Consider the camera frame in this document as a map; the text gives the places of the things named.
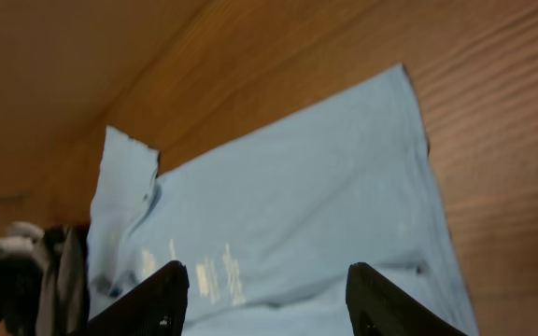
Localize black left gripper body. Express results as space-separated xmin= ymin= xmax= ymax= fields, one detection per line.
xmin=0 ymin=221 xmax=44 ymax=335

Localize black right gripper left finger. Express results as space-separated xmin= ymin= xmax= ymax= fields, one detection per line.
xmin=71 ymin=260 xmax=190 ymax=336

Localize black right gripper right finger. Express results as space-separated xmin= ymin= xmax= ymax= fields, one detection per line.
xmin=346 ymin=262 xmax=464 ymax=336

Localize light blue printed t-shirt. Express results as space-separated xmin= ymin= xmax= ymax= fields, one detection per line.
xmin=87 ymin=65 xmax=478 ymax=335

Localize grey folded garment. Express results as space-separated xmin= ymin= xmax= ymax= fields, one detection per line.
xmin=34 ymin=227 xmax=89 ymax=336

